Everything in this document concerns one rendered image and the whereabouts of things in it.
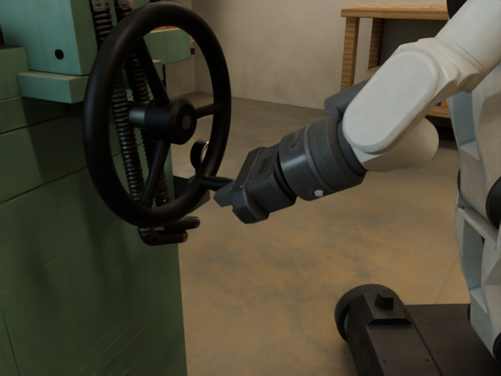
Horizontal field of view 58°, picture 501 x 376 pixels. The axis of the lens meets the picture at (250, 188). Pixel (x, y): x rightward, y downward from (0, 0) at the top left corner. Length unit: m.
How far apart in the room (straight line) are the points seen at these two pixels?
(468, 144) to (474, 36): 0.49
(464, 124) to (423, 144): 0.44
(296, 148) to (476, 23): 0.21
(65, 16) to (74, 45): 0.03
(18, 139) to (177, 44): 0.37
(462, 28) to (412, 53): 0.05
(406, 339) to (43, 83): 0.97
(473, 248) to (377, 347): 0.32
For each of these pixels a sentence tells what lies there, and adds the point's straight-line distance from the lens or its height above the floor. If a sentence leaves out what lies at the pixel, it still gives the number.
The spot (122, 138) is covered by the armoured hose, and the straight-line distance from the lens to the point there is 0.64.
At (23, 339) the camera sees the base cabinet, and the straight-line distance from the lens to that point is 0.78.
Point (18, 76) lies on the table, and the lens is 0.67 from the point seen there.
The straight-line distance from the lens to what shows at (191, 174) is 0.94.
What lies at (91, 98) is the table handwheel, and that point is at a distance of 0.50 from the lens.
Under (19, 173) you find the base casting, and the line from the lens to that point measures 0.69.
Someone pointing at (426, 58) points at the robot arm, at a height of 0.91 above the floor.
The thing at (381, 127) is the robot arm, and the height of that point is 0.84.
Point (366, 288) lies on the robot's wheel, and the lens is 1.35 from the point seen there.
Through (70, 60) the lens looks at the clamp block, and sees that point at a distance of 0.62.
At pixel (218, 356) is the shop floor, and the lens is 1.40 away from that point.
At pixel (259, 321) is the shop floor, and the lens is 1.51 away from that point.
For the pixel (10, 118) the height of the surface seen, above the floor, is 0.81.
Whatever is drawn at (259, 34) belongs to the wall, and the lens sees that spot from 4.32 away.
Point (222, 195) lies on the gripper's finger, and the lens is 0.63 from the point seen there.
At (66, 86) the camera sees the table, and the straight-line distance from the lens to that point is 0.60.
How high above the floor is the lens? 0.97
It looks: 24 degrees down
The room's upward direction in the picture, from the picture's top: straight up
